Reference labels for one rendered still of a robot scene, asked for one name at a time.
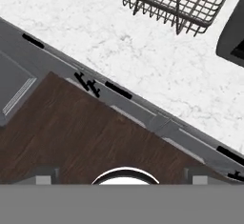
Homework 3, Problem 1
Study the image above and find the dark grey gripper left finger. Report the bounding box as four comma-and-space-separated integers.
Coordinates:
12, 167, 61, 186

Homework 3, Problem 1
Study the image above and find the grey panel with ribbed strip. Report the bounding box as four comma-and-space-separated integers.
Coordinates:
0, 50, 38, 128

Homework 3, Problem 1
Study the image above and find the black cupboard door handle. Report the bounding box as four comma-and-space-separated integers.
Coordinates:
226, 170, 244, 183
73, 71, 92, 92
87, 79, 102, 99

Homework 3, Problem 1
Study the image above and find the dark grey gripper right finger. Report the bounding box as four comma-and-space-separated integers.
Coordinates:
183, 167, 231, 186

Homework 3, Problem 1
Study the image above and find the black box-shaped appliance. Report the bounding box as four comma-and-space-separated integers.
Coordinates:
215, 0, 244, 69

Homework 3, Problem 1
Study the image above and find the grey drawer front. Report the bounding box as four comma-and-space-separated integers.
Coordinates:
74, 64, 170, 137
163, 119, 244, 184
0, 17, 80, 82

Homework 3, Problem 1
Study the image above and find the round white black-rimmed object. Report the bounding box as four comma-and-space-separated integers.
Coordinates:
91, 166, 160, 186

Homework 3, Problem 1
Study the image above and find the black drawer handle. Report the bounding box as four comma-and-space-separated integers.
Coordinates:
215, 145, 244, 168
104, 80, 133, 101
21, 32, 46, 50

